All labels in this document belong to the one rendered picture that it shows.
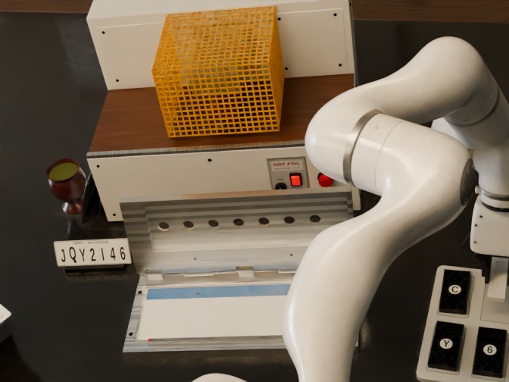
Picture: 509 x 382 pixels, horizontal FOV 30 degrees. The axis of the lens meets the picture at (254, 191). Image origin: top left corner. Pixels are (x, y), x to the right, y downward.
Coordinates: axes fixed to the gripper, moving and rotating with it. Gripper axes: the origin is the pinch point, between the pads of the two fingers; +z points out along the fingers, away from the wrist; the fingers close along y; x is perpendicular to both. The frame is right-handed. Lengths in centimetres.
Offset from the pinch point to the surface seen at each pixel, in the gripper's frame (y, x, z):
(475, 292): -4.1, 2.9, 7.5
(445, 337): -8.1, -9.3, 8.9
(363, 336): -23.0, -9.2, 11.1
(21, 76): -130, 62, -4
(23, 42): -137, 77, -7
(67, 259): -87, -2, 7
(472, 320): -4.0, -3.6, 8.9
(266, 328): -40.7, -12.2, 9.6
